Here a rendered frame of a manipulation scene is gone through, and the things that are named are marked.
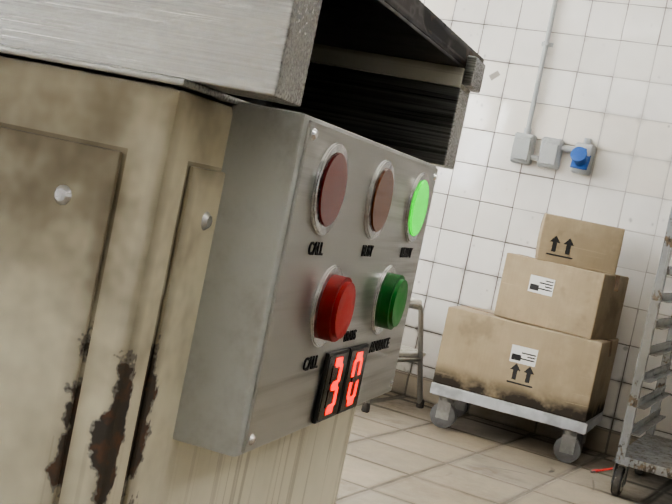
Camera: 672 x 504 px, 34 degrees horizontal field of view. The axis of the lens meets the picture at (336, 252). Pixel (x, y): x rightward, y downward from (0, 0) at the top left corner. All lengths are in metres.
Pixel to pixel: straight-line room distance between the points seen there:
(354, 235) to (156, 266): 0.14
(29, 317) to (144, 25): 0.12
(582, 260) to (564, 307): 0.19
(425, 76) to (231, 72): 0.29
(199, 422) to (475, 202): 4.39
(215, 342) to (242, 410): 0.03
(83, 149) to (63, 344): 0.07
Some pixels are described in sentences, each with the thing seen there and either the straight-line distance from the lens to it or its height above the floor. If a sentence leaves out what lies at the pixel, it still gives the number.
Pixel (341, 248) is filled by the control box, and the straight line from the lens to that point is 0.51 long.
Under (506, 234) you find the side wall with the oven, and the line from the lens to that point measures 4.76.
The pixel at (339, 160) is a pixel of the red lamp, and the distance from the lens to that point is 0.47.
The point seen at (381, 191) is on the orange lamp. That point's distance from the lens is 0.54.
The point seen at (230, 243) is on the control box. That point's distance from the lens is 0.44.
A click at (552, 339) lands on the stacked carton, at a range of 4.21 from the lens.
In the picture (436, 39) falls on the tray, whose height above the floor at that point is 0.90.
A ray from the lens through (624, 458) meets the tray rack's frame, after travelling 3.86.
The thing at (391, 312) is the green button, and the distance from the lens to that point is 0.59.
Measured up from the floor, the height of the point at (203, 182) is 0.80.
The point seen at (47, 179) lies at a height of 0.79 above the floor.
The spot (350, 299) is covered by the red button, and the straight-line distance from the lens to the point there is 0.50.
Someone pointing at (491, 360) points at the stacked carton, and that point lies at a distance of 4.27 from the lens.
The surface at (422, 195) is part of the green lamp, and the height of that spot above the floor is 0.82.
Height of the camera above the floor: 0.81
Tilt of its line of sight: 3 degrees down
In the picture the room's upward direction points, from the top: 12 degrees clockwise
